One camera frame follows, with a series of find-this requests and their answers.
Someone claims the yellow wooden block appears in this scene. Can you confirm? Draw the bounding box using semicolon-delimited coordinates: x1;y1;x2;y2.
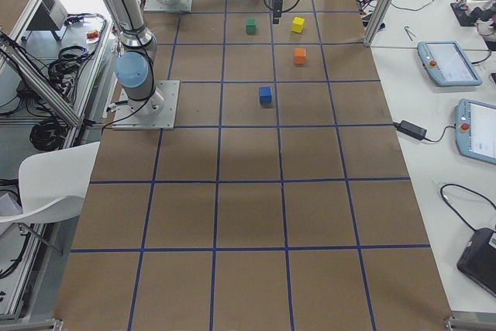
291;16;305;34

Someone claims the blue teach pendant far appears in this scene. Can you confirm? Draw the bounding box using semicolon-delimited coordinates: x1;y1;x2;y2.
417;41;482;87

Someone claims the blue wooden block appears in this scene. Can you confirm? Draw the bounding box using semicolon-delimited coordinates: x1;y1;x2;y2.
259;86;273;105

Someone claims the blue teach pendant near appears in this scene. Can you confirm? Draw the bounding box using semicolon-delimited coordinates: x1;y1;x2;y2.
455;99;495;164

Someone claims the orange wooden block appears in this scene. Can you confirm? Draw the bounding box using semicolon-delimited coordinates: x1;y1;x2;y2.
293;47;307;66

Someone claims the green wooden block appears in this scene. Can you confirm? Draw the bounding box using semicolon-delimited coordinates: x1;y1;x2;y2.
245;18;257;35

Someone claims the black laptop bag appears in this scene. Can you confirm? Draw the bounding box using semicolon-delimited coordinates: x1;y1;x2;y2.
456;228;495;296

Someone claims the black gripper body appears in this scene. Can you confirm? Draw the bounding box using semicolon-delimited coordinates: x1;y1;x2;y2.
271;0;284;17

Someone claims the blue teach pendant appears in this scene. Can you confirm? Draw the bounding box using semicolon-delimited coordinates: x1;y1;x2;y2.
455;99;495;164
417;41;482;87

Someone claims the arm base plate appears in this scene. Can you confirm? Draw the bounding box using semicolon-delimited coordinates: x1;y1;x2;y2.
143;0;193;13
111;80;180;130

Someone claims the black power adapter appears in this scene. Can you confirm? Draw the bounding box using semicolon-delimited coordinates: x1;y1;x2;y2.
394;120;427;140

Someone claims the white plastic chair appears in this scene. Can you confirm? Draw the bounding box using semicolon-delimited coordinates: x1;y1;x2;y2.
1;142;100;233

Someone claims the allen key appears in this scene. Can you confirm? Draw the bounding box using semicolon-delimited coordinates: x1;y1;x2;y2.
404;26;415;41

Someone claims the grey electronics box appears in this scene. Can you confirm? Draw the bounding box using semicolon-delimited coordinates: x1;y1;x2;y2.
26;0;68;41

